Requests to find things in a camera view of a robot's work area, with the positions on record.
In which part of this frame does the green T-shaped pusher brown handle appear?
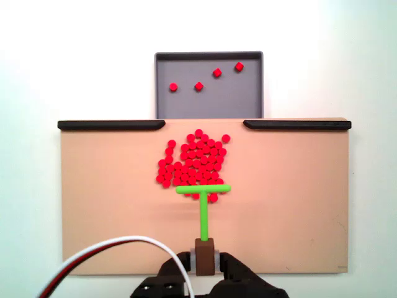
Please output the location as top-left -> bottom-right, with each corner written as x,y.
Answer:
176,184 -> 232,276

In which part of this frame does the beige rectangular board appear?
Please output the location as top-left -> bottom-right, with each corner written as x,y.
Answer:
60,117 -> 350,276

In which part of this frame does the grey square tray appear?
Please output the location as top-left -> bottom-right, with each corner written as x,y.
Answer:
154,51 -> 265,120

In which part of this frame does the white red black cable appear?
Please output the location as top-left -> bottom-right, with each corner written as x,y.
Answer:
36,235 -> 196,298

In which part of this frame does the black edge rail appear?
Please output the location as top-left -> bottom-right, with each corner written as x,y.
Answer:
57,120 -> 166,132
243,119 -> 352,131

